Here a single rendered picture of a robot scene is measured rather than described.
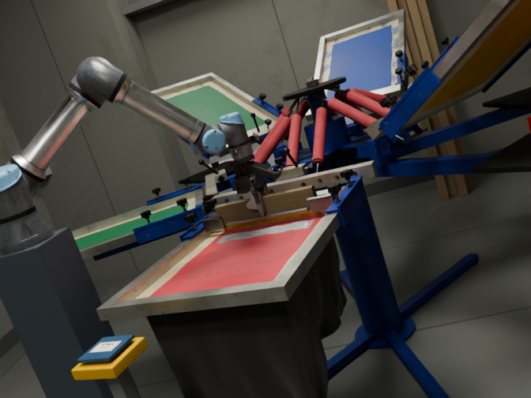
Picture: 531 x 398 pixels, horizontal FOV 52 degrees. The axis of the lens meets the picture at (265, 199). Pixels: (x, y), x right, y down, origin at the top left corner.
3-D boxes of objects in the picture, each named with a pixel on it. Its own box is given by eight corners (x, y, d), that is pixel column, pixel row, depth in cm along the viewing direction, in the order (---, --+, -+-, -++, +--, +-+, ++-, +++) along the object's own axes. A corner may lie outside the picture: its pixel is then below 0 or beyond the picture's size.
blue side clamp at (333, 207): (345, 227, 167) (339, 205, 166) (330, 229, 169) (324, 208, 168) (366, 195, 193) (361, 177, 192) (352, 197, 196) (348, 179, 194)
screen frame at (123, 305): (288, 300, 126) (284, 286, 125) (100, 321, 152) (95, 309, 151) (363, 192, 194) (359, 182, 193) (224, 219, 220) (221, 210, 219)
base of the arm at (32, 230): (-10, 259, 154) (-25, 227, 152) (21, 241, 169) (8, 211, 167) (35, 246, 151) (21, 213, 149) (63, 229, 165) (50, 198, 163)
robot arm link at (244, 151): (254, 140, 187) (243, 145, 180) (257, 152, 188) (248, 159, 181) (235, 144, 190) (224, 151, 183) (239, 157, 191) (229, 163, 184)
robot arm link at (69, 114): (-21, 193, 160) (92, 47, 162) (-10, 187, 174) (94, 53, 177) (15, 217, 164) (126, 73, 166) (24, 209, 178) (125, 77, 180)
